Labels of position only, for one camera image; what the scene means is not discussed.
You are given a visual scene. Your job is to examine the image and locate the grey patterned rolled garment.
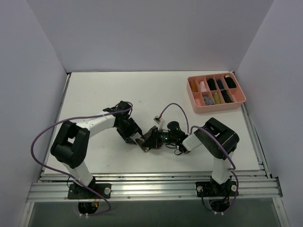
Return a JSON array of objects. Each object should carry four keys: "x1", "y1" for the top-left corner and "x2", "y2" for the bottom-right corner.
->
[{"x1": 203, "y1": 96, "x2": 214, "y2": 106}]

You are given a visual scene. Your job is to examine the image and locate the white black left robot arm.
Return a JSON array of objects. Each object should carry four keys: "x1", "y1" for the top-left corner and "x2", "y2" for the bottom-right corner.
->
[{"x1": 51, "y1": 108, "x2": 143, "y2": 198}]

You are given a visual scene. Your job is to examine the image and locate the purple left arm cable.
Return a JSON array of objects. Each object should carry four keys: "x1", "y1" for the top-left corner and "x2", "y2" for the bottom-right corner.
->
[{"x1": 30, "y1": 101, "x2": 134, "y2": 216}]

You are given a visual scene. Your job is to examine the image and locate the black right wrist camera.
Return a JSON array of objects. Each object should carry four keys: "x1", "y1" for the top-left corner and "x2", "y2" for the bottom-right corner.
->
[{"x1": 167, "y1": 121, "x2": 187, "y2": 143}]

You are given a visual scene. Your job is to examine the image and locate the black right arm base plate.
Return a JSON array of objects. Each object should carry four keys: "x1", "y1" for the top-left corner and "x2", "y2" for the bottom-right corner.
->
[{"x1": 195, "y1": 179, "x2": 239, "y2": 198}]

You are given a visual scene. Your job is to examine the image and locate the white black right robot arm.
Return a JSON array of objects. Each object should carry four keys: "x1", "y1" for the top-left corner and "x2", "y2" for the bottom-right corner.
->
[{"x1": 140, "y1": 118, "x2": 240, "y2": 195}]

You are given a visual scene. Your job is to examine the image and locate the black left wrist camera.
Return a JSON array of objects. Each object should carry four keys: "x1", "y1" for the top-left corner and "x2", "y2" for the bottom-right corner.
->
[{"x1": 116, "y1": 101, "x2": 132, "y2": 112}]

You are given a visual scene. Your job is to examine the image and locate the aluminium frame rail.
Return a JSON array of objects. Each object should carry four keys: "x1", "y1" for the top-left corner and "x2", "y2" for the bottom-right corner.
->
[{"x1": 27, "y1": 175, "x2": 282, "y2": 202}]

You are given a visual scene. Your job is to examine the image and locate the pink divided storage box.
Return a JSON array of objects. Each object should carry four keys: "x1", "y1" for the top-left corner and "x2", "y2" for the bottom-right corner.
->
[{"x1": 187, "y1": 72, "x2": 246, "y2": 114}]

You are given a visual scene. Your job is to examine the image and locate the dark blue rolled garment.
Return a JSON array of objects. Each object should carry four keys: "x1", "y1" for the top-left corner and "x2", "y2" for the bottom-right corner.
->
[{"x1": 216, "y1": 79, "x2": 224, "y2": 89}]

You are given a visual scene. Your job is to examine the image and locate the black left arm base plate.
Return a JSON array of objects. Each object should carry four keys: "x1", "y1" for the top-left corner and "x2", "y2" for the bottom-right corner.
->
[{"x1": 67, "y1": 183, "x2": 112, "y2": 200}]

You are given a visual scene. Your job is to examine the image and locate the black white rolled garment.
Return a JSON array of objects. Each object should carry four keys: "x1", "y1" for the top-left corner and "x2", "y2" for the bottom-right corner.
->
[{"x1": 224, "y1": 75, "x2": 237, "y2": 88}]

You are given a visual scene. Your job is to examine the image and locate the black rolled garment lower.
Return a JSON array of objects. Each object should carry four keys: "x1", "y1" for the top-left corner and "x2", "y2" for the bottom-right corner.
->
[{"x1": 221, "y1": 90, "x2": 233, "y2": 103}]

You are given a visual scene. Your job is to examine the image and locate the pink white rolled garment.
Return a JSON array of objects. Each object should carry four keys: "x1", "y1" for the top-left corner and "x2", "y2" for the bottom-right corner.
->
[{"x1": 199, "y1": 81, "x2": 207, "y2": 92}]

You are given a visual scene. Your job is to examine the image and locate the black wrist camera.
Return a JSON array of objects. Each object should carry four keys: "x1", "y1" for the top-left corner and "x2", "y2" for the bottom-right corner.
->
[
  {"x1": 116, "y1": 101, "x2": 132, "y2": 112},
  {"x1": 167, "y1": 121, "x2": 187, "y2": 143}
]

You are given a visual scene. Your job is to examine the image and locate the yellow rolled garment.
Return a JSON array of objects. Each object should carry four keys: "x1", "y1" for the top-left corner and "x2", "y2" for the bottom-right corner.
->
[{"x1": 213, "y1": 93, "x2": 221, "y2": 105}]

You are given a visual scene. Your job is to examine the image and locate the orange rolled garment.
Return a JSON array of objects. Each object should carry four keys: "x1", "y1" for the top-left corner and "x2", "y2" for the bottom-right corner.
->
[{"x1": 189, "y1": 81, "x2": 198, "y2": 92}]

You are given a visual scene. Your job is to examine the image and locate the brown underwear cream waistband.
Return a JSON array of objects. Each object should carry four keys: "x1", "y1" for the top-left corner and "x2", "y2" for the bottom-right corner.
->
[{"x1": 135, "y1": 126, "x2": 158, "y2": 152}]

